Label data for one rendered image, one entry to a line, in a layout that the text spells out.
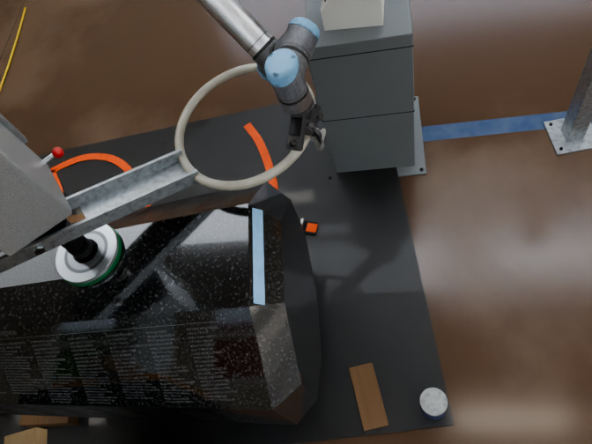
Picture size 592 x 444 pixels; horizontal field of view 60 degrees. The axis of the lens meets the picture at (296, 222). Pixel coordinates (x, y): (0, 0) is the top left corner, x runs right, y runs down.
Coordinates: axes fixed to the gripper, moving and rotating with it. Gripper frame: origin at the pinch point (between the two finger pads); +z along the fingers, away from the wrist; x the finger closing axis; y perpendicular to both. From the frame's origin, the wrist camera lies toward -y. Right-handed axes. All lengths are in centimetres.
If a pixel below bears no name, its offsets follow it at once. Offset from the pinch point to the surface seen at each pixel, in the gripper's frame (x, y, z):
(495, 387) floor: -71, -36, 90
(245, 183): 11.4, -20.9, -7.5
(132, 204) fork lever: 39, -40, -15
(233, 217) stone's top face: 15.6, -29.1, 1.7
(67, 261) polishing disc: 60, -62, -5
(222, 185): 18.5, -23.4, -7.5
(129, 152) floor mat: 150, 17, 82
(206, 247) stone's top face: 18.9, -41.6, 0.8
